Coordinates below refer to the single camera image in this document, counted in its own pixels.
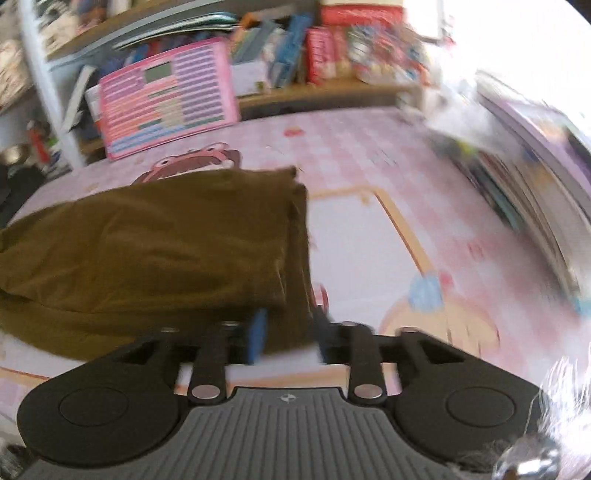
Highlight pink cartoon printed mat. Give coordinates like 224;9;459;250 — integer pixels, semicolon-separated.
0;107;591;425

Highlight olive brown garment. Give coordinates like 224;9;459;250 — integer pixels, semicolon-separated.
0;167;313;361

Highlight pink toy learning tablet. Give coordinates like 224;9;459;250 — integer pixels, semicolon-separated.
98;37;241;161

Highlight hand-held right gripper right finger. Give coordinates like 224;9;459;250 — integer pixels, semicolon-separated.
312;306;468;401

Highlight stack of books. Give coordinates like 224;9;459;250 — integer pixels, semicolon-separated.
434;74;591;319

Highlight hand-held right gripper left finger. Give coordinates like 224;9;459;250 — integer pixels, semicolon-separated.
106;308;269;400

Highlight white curved pole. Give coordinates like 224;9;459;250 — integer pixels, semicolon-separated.
18;0;88;169

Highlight row of books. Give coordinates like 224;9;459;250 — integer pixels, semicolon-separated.
230;12;315;89

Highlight wooden shelf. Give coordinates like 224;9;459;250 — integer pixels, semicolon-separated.
46;0;426;153

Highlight white fluffy cuff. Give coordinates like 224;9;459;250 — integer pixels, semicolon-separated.
462;355;591;480

